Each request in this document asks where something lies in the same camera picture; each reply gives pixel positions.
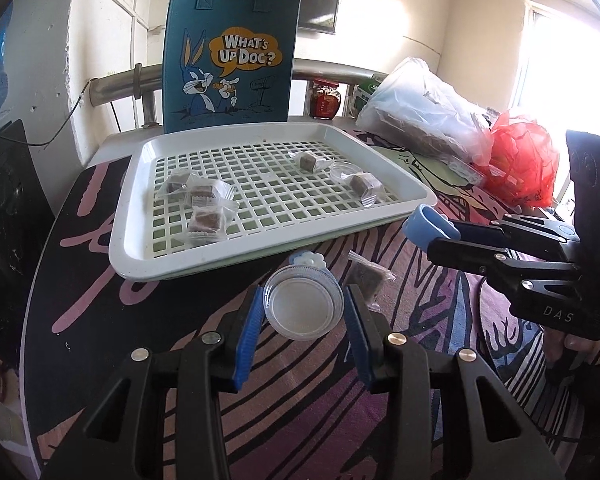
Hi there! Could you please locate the clear plastic lid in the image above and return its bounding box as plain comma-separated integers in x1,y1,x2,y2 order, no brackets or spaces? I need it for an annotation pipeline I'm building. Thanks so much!
328,160,361,183

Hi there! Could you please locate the red plastic bag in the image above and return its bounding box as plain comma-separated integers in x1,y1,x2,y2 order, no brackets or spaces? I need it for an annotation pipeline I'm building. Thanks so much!
480,107,561,208

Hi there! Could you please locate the black water dispenser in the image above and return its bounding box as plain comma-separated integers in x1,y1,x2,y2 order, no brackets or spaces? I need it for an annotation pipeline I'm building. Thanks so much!
0,119,56,356

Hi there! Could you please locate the red-lidded glass jar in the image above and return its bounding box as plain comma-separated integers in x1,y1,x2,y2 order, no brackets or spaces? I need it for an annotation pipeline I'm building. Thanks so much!
307,77,342,120

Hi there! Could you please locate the blue flower hair claw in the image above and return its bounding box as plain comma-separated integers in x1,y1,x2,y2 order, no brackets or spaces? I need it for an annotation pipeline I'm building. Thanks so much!
289,252,331,273

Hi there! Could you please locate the light green plastic tray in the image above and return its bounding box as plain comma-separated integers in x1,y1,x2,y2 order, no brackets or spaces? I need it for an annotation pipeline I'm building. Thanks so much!
115,135,433,283

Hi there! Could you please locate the bright window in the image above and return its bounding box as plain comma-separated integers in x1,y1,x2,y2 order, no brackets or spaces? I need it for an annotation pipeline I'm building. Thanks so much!
522,0,600,201

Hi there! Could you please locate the green white carton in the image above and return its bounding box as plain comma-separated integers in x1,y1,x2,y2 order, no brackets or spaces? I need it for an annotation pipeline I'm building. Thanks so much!
350,72,396,116

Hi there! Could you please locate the printed blanket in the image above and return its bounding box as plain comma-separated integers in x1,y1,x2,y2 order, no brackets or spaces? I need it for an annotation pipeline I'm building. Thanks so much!
20,125,600,480

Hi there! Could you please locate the white perforated plastic tray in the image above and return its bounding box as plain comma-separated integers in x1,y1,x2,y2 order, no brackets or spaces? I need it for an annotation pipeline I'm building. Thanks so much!
107,124,438,281

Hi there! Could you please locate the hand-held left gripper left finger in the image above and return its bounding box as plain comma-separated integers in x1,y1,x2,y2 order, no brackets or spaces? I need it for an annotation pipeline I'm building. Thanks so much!
40,285,266,480

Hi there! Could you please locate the person's right hand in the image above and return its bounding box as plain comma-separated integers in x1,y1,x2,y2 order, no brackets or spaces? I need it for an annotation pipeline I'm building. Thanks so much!
542,322,593,378

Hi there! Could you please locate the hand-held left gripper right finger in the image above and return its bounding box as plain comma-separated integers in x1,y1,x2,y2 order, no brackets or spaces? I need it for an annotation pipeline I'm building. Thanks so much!
343,284,566,480

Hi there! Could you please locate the clear brown snack packet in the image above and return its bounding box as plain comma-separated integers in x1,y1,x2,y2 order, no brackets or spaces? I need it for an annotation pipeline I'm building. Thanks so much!
156,172,193,198
347,252,396,313
347,172,386,208
185,205,238,241
187,180,236,208
291,150,333,173

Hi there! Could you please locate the clear plastic bag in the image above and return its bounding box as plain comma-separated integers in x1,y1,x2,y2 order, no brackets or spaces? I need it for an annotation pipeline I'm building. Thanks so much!
355,56,496,181

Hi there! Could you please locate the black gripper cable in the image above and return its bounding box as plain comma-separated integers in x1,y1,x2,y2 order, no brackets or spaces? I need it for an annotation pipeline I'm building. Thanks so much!
472,267,488,326

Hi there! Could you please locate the steel pipe rail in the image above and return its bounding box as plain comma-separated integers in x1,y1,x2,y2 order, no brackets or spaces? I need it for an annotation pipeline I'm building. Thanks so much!
89,57,396,131

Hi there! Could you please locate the blue cartoon rabbit tote bag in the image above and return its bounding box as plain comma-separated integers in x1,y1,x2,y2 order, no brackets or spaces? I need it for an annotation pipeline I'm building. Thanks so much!
162,0,301,135

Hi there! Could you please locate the thin black wall wire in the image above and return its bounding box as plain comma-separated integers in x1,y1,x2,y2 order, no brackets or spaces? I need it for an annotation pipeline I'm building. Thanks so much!
0,77,93,148

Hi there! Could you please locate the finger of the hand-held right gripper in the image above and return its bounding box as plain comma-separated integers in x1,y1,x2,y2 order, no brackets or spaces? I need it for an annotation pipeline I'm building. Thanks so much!
426,237,581,294
450,213,580,245

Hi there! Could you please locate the clear round plastic container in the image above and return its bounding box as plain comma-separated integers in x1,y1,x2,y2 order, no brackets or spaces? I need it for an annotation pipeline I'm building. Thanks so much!
262,264,344,342

